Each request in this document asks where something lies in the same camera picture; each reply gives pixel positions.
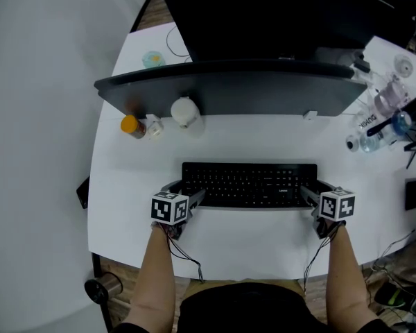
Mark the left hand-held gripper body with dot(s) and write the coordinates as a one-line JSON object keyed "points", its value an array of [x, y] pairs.
{"points": [[168, 208]]}

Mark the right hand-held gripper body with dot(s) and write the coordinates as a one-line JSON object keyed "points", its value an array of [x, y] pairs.
{"points": [[336, 205]]}

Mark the person's right forearm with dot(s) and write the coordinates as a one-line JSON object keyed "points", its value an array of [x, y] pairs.
{"points": [[345, 276]]}

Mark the person's left forearm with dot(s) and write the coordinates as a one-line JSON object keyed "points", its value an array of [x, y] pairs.
{"points": [[156, 276]]}

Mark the white divider clip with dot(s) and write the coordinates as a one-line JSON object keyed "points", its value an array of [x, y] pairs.
{"points": [[310, 115], [152, 117]]}

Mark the orange lid jar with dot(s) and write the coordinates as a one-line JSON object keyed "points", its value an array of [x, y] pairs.
{"points": [[131, 126]]}

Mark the blue cap water bottle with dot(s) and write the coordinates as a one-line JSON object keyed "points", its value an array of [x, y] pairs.
{"points": [[381, 135]]}

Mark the white printed packet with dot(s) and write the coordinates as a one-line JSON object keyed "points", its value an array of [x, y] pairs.
{"points": [[365, 120]]}

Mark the white bottle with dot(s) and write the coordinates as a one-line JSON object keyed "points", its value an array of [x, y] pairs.
{"points": [[185, 111]]}

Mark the steel cylinder bin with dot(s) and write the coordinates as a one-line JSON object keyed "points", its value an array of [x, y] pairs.
{"points": [[102, 287]]}

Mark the black green sneaker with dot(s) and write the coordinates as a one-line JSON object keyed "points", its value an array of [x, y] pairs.
{"points": [[393, 296]]}

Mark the pink bottle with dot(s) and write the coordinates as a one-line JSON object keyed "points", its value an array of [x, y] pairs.
{"points": [[391, 99]]}

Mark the dark grey desk divider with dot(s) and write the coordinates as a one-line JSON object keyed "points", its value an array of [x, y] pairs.
{"points": [[235, 89]]}

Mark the person's black shirt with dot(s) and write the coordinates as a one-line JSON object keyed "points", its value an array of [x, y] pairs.
{"points": [[253, 309]]}

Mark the black power adapter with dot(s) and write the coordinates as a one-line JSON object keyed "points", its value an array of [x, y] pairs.
{"points": [[361, 66]]}

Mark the teal round toy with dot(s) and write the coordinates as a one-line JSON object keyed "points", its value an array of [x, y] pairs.
{"points": [[153, 59]]}

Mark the wide black monitor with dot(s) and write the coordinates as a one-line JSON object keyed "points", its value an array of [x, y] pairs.
{"points": [[270, 16]]}

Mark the black desk corner bracket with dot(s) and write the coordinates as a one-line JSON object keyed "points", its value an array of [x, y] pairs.
{"points": [[83, 193]]}

